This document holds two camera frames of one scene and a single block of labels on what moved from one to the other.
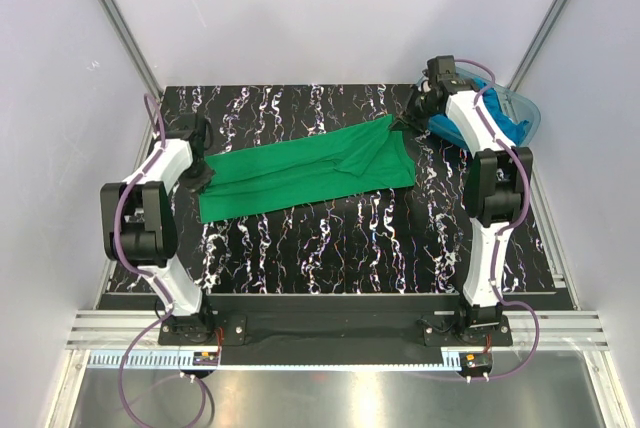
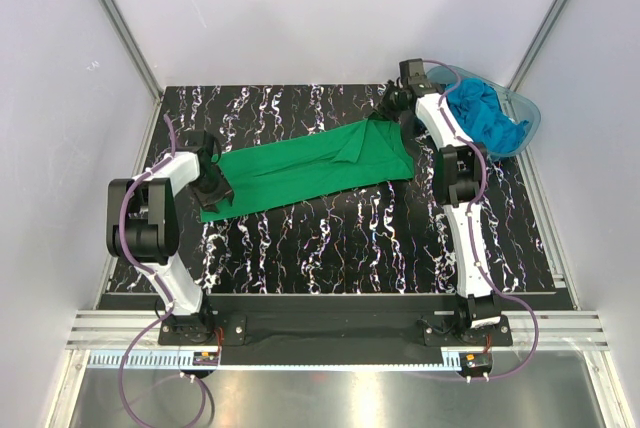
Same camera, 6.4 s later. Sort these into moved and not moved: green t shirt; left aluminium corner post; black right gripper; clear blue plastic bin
Moved: black right gripper
Not moved: left aluminium corner post; green t shirt; clear blue plastic bin
